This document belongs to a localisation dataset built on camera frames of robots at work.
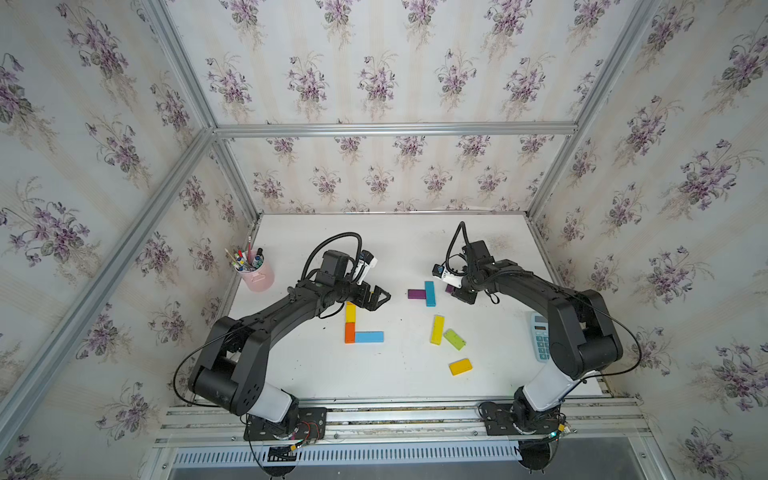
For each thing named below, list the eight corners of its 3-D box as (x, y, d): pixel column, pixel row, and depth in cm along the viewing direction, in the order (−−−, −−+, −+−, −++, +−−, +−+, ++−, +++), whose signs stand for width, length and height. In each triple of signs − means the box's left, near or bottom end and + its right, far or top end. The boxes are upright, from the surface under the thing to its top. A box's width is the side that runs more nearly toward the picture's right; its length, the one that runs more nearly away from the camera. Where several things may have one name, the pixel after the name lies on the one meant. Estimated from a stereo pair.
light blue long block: (355, 342, 89) (354, 339, 87) (356, 334, 90) (355, 331, 88) (384, 342, 89) (384, 339, 87) (384, 334, 90) (384, 331, 89)
